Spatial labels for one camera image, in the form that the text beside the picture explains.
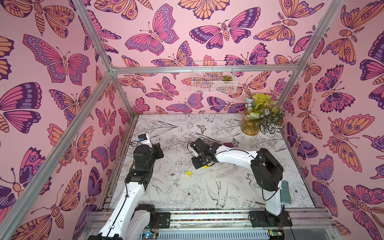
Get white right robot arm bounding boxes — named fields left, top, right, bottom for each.
left=188, top=138, right=293, bottom=228

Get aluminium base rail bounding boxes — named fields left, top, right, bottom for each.
left=80, top=206, right=329, bottom=240

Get potted plant in vase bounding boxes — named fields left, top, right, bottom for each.
left=241, top=93, right=285, bottom=136

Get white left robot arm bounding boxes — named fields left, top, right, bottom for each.
left=88, top=141, right=164, bottom=240

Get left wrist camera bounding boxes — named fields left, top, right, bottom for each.
left=138, top=134, right=153, bottom=148

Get small succulent in basket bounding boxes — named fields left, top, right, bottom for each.
left=222, top=75, right=233, bottom=82

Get white wire basket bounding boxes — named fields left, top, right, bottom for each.
left=190, top=60, right=239, bottom=94

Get purple block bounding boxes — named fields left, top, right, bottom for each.
left=223, top=143, right=234, bottom=148

